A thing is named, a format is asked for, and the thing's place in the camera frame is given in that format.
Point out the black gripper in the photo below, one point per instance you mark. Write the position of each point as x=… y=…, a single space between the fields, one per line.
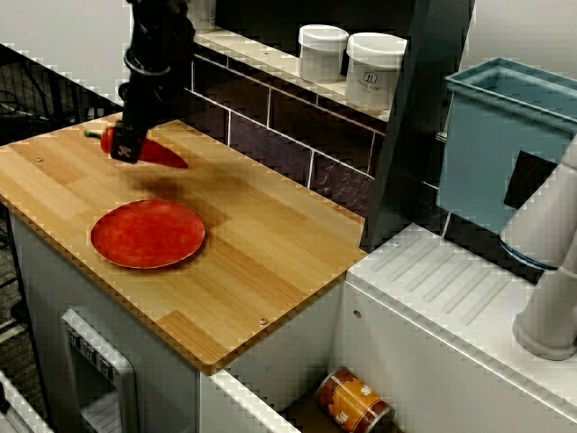
x=146 y=99

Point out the red toy chili pepper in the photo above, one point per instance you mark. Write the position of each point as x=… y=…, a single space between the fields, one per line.
x=162 y=155

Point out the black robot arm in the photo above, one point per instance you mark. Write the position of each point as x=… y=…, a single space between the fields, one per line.
x=158 y=27

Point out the red round plate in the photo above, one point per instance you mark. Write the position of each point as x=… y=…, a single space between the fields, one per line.
x=149 y=234

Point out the dark tile backsplash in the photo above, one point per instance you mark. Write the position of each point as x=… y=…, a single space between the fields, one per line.
x=279 y=117

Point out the white lidded jar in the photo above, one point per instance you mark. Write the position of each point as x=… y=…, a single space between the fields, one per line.
x=205 y=9
x=322 y=54

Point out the light wooden shelf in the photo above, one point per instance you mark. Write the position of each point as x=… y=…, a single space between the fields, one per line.
x=270 y=63

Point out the white jar with house logo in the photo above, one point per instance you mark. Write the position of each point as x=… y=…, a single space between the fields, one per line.
x=374 y=67

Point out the tall black side panel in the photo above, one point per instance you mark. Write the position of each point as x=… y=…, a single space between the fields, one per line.
x=419 y=113

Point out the orange soup can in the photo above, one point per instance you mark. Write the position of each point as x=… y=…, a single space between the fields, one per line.
x=351 y=399

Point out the blue-grey plastic bin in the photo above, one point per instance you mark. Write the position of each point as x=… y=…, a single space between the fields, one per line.
x=478 y=158

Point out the white toy kitchen cabinet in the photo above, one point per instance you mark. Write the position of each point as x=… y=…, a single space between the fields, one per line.
x=428 y=343

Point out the black square label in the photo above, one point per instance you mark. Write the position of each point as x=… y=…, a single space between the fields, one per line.
x=529 y=180

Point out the white toy faucet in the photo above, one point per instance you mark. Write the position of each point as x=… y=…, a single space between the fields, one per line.
x=541 y=216

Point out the aluminium frame rail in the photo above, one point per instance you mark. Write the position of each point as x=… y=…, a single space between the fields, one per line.
x=13 y=406

